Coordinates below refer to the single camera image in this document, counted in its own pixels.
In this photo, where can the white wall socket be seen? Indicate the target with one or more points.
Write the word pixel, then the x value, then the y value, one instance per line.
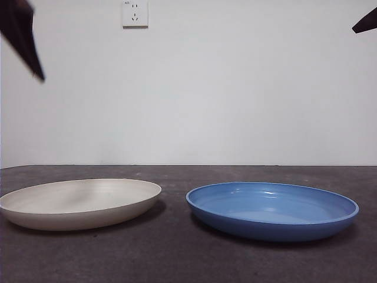
pixel 135 14

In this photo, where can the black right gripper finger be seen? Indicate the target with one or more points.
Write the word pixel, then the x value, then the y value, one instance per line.
pixel 368 23

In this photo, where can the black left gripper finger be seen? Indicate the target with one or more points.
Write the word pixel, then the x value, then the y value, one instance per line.
pixel 23 32

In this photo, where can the white round plate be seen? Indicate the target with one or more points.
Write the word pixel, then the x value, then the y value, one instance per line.
pixel 79 206

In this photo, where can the blue round plate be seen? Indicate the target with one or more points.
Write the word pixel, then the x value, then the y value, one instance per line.
pixel 271 224

